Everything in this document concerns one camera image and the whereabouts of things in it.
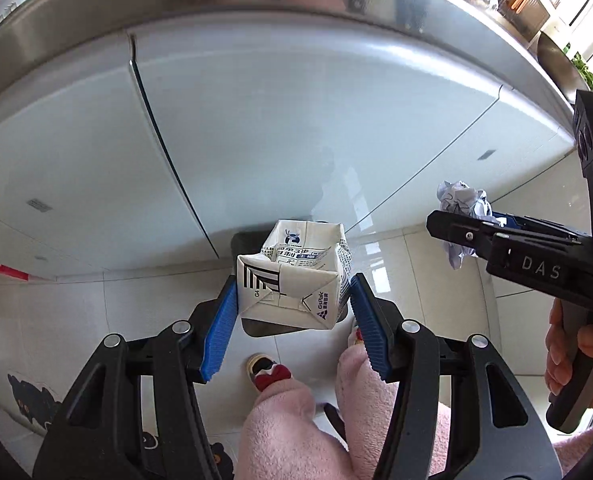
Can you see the person's right hand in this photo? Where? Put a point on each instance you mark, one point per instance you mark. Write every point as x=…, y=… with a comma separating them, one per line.
x=555, y=350

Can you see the small grey door label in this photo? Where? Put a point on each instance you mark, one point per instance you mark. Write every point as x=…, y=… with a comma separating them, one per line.
x=39, y=205
x=487, y=155

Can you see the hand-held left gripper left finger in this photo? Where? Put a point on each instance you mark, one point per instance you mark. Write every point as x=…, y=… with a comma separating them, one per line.
x=220, y=332

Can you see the white paper ball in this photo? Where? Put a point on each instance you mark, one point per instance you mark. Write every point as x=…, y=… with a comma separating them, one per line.
x=459, y=197

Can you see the dark metal wok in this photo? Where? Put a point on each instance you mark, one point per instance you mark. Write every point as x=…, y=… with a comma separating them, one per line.
x=554, y=57

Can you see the grey trash bin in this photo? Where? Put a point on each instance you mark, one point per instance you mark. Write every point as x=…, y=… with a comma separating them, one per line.
x=249, y=242

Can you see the bear print floor mat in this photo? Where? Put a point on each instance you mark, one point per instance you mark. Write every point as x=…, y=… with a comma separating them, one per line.
x=31, y=400

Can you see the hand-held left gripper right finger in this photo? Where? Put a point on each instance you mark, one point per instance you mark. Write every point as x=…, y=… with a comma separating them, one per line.
x=371, y=332

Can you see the red white slipper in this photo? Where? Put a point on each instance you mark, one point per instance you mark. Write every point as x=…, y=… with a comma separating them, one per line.
x=269, y=375
x=356, y=336

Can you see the red sticker strip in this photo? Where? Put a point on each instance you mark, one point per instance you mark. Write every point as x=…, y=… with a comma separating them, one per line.
x=1, y=266

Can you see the person's right forearm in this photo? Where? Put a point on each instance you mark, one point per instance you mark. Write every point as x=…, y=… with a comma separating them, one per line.
x=576, y=455

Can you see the person's right leg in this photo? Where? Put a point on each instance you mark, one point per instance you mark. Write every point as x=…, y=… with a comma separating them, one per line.
x=366, y=410

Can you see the green leafy plant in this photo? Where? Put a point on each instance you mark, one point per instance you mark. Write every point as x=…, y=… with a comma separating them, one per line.
x=585, y=72

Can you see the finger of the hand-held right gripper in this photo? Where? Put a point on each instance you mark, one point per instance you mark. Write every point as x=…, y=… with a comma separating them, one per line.
x=451, y=227
x=506, y=221

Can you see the white printed milk carton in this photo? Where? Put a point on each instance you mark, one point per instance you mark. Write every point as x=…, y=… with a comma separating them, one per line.
x=286, y=292

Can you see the pale glossy cabinet door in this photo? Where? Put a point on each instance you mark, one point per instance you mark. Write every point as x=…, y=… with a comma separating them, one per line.
x=76, y=135
x=526, y=125
x=301, y=110

